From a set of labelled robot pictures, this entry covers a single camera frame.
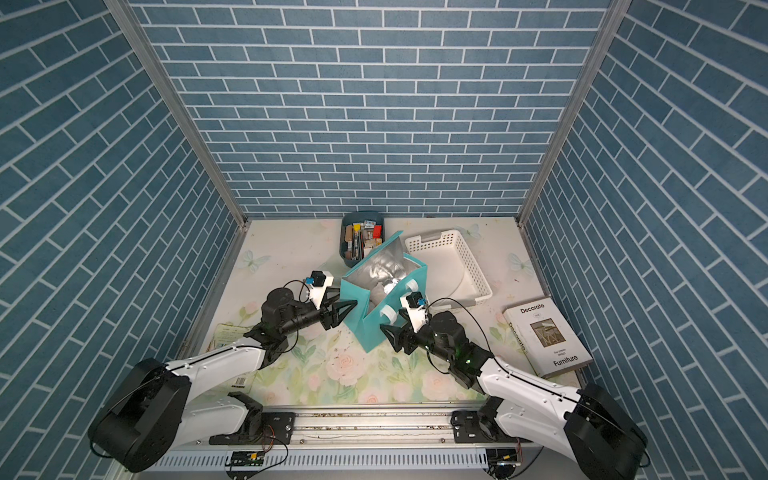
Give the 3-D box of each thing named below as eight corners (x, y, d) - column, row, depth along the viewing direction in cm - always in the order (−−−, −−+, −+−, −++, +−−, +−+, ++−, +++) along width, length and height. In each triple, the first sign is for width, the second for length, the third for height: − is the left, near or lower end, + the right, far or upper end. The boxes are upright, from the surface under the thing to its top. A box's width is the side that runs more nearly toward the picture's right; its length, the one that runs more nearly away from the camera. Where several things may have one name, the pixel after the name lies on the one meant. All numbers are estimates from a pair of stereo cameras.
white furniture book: (540, 381, 83) (545, 376, 80) (502, 314, 96) (506, 308, 93) (586, 365, 86) (593, 360, 83) (544, 302, 99) (548, 296, 96)
